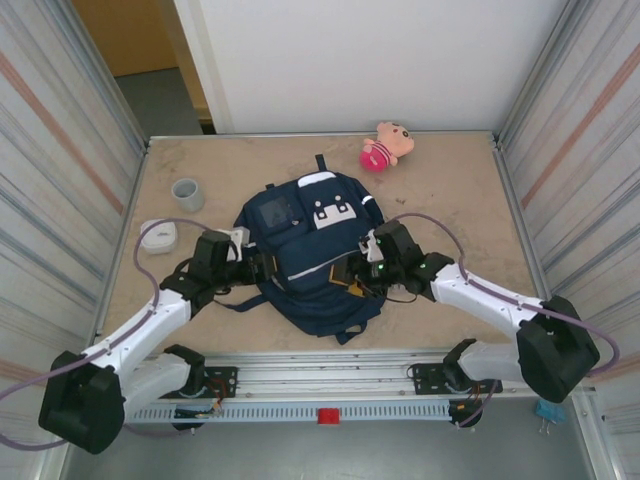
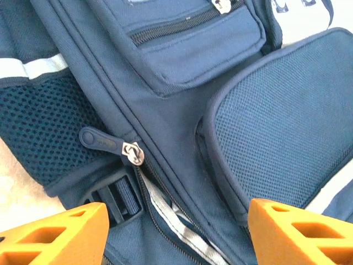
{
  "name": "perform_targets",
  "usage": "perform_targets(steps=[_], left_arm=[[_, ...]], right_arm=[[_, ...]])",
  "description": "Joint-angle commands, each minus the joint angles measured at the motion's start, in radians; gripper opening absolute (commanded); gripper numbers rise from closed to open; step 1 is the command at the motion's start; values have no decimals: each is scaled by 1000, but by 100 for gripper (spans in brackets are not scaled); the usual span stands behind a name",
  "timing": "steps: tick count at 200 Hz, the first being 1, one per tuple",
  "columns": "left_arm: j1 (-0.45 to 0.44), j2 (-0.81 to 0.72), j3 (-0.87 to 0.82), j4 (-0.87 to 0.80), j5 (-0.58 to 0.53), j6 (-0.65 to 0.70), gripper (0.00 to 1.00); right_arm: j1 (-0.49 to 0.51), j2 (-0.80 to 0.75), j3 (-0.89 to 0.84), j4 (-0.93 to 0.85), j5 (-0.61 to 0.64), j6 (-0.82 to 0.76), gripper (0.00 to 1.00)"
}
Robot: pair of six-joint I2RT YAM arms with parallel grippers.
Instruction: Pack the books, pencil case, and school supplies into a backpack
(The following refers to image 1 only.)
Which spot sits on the grey cup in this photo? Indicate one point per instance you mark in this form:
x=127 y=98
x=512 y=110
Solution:
x=186 y=192

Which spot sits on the striped enclosure side panel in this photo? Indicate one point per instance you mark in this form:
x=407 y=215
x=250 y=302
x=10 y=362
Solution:
x=590 y=150
x=50 y=150

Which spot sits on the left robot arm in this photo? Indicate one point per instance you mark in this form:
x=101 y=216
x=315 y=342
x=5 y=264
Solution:
x=145 y=320

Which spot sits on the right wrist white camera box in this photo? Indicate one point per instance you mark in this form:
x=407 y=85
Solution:
x=371 y=250

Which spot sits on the brown wooden door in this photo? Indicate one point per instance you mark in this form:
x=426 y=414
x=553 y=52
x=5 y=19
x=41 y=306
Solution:
x=130 y=35

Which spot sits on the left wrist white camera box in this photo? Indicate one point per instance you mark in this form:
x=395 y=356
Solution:
x=239 y=240

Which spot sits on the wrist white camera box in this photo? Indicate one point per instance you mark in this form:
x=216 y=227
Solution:
x=371 y=250
x=239 y=240

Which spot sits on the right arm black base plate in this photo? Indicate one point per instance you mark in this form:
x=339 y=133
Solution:
x=425 y=375

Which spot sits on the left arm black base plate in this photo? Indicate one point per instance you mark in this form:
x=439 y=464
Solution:
x=222 y=377

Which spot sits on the aluminium mounting rail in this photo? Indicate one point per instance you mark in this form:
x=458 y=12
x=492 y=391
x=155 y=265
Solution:
x=325 y=372

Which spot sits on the red block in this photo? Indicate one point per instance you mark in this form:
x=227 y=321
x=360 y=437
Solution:
x=329 y=416

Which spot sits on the pink plush doll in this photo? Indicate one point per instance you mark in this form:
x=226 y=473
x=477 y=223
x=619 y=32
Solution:
x=375 y=157

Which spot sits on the navy blue backpack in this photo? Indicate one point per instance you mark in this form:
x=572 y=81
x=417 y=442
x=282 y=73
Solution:
x=310 y=260

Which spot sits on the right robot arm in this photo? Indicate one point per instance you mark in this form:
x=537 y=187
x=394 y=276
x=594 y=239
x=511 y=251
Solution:
x=480 y=295

